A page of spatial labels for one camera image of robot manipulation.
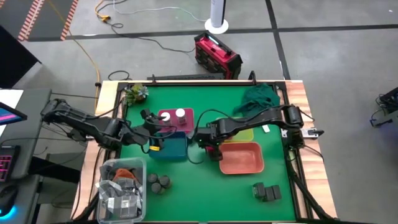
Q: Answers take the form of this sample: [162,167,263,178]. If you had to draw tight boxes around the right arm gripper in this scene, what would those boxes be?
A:
[194,123,223,162]

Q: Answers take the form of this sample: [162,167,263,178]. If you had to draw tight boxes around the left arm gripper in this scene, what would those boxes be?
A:
[136,112,171,141]

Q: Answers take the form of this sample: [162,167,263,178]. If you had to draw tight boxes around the grey cylindrical weights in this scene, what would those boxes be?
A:
[158,174,172,189]

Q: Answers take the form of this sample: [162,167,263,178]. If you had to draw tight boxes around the dark grey blocks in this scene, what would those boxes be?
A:
[252,182,266,200]

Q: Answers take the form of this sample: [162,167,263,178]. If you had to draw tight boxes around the pink plastic bin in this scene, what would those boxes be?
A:
[157,107,195,135]

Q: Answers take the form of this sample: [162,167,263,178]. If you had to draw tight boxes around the orange plastic bin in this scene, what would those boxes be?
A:
[218,142,265,175]

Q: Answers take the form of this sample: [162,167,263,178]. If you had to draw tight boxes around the blue plastic bin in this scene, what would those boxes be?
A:
[148,131,188,161]

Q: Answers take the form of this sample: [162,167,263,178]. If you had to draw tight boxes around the small succulent plant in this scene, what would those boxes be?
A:
[124,83,149,106]

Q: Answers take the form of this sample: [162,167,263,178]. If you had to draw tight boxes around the lime green plastic bin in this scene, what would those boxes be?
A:
[217,117,254,143]

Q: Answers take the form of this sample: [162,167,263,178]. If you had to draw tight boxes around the green table mat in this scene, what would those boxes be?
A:
[119,84,296,222]

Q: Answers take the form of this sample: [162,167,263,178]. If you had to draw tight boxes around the black flat bar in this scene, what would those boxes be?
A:
[147,73,225,82]

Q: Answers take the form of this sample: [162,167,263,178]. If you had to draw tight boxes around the orange cloth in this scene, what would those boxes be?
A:
[112,167,137,182]

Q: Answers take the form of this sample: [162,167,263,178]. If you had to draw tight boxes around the dark green cloth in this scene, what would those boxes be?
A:
[233,83,281,118]

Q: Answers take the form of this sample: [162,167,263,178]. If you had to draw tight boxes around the clear plastic storage container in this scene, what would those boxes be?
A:
[96,157,147,224]

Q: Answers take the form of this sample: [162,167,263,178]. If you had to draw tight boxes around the red and black toolbox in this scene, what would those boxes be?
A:
[193,30,243,80]

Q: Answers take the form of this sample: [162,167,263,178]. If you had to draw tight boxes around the grey wrapped packets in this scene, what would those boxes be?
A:
[96,179,142,219]

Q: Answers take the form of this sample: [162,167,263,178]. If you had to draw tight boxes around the white power strip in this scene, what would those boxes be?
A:
[300,127,325,138]

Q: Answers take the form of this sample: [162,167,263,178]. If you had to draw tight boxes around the white pole stand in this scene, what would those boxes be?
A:
[204,0,229,35]

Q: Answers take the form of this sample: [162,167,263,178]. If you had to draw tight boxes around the grey desk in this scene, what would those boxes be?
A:
[0,88,52,224]

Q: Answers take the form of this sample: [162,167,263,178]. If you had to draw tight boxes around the computer monitor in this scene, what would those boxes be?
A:
[0,101,28,127]

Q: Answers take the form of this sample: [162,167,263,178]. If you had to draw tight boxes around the white paper sheet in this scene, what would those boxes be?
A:
[0,89,24,108]

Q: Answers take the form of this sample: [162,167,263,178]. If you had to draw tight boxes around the black panel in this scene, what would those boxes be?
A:
[0,25,42,90]

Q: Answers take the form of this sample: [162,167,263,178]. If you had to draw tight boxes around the keyboard with pink backlight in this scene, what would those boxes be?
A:
[0,145,21,183]

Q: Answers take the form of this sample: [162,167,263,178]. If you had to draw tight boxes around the black computer mouse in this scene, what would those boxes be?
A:
[0,184,19,218]

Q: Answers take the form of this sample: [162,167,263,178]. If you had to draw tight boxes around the black coiled cable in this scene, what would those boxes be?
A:
[108,70,131,82]

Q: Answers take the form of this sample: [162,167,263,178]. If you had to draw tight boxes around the black floor cable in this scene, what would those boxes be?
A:
[105,20,197,54]

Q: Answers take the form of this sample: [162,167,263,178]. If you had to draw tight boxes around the white floor cable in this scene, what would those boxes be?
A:
[113,0,208,22]

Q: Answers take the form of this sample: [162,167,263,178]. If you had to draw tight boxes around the yellow extension cable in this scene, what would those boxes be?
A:
[46,0,111,110]

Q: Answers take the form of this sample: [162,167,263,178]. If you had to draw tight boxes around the black equipment with cables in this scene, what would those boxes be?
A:
[368,86,398,128]

